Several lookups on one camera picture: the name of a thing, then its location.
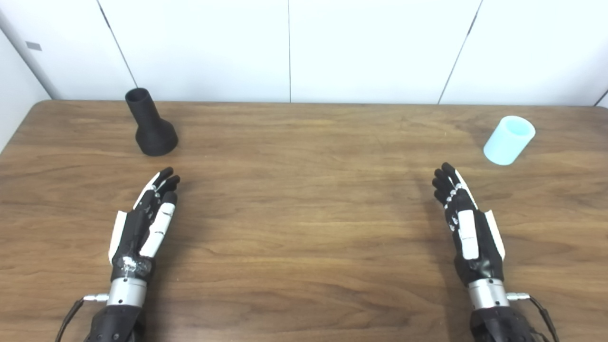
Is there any grey wall corner post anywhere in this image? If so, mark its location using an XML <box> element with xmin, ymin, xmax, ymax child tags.
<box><xmin>0</xmin><ymin>9</ymin><xmax>63</xmax><ymax>101</ymax></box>

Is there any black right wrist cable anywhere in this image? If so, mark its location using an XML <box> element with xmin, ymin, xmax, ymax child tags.
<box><xmin>505</xmin><ymin>292</ymin><xmax>560</xmax><ymax>342</ymax></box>

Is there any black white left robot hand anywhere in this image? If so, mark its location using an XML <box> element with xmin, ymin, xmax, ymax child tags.
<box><xmin>108</xmin><ymin>167</ymin><xmax>181</xmax><ymax>282</ymax></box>

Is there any black flared nozzle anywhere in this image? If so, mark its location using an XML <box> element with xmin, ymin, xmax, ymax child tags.
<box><xmin>125</xmin><ymin>88</ymin><xmax>179</xmax><ymax>157</ymax></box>

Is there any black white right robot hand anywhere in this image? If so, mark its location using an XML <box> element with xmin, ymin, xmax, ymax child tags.
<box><xmin>431</xmin><ymin>162</ymin><xmax>506</xmax><ymax>287</ymax></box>

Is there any light-blue hose piece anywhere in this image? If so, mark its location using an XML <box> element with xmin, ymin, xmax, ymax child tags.
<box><xmin>483</xmin><ymin>115</ymin><xmax>536</xmax><ymax>166</ymax></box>

